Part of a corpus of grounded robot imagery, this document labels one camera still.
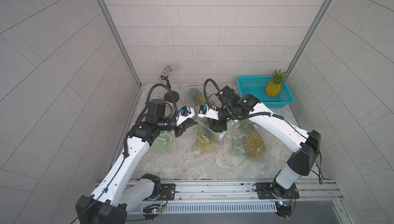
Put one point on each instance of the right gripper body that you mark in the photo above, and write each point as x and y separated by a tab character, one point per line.
221	121

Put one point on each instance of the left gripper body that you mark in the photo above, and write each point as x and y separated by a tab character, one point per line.
177	131

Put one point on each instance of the yellow pineapple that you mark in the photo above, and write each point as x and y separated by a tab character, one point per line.
206	139

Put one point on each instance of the zip-top bag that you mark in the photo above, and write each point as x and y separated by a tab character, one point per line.
219	142
238	149
184	89
162	142

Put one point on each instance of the orange pineapple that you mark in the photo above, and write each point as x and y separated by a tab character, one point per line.
274	86

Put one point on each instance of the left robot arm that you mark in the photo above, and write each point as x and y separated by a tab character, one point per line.
111	201

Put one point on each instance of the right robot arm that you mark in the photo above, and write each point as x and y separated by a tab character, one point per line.
305	145

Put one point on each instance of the back green pineapple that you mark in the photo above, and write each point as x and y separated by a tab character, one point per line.
196	95

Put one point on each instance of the green pineapple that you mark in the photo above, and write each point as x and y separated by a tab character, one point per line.
253	142
196	95

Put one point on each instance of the right green pineapple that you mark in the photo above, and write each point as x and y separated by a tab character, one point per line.
253	142

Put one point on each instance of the black microphone stand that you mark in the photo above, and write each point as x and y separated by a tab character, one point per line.
171	95

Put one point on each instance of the teal plastic basket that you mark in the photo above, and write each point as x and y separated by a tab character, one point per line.
256	85

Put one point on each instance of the left circuit board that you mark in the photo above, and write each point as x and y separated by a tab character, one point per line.
153	209

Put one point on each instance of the circuit board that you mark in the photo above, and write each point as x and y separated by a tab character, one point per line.
153	209
284	209

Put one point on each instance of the right circuit board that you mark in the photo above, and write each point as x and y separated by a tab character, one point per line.
284	209

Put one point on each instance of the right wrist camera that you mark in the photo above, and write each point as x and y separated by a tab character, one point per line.
206	112

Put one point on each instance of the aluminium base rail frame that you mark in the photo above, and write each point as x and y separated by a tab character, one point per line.
320	201

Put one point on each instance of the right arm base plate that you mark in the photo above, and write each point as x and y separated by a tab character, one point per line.
275	191

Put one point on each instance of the left aluminium corner post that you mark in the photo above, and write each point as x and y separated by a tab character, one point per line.
117	39

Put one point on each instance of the aluminium corner post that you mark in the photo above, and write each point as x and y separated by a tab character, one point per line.
309	35
117	39

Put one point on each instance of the right aluminium corner post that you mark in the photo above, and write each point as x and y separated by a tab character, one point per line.
309	35

